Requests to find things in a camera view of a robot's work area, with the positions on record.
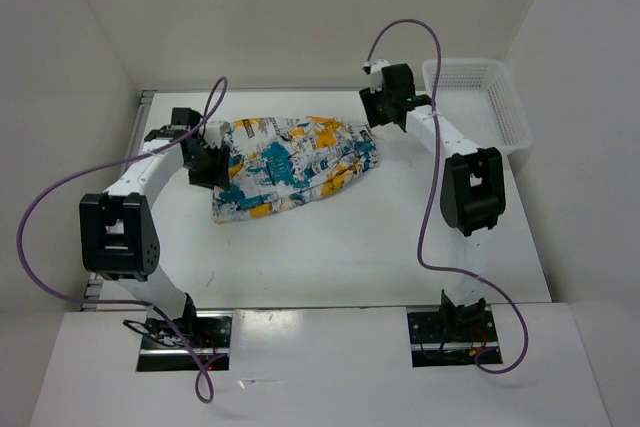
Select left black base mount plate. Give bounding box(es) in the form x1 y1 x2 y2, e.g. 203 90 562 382
135 310 235 373

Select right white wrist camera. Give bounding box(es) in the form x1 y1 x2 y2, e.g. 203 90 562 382
362 59 390 92

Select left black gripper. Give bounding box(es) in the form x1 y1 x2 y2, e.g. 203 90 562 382
184 143 231 191

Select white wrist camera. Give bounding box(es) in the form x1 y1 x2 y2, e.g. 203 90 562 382
202 121 230 148
362 59 390 92

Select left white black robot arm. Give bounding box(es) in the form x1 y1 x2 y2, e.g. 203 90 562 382
79 108 230 347

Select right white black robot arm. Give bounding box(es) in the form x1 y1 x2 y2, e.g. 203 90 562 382
359 59 506 340

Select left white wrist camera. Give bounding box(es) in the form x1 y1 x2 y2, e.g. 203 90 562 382
202 121 230 148

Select white plastic mesh basket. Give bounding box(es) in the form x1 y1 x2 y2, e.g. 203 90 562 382
422 58 533 154

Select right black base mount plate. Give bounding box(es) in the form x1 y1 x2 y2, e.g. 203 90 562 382
407 307 502 368

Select aluminium table edge rail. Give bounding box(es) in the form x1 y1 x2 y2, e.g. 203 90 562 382
79 89 156 311

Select printed white teal yellow shorts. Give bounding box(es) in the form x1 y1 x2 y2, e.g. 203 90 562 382
212 116 379 224

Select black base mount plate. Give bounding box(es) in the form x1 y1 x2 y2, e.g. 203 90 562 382
135 310 235 373
407 307 502 368

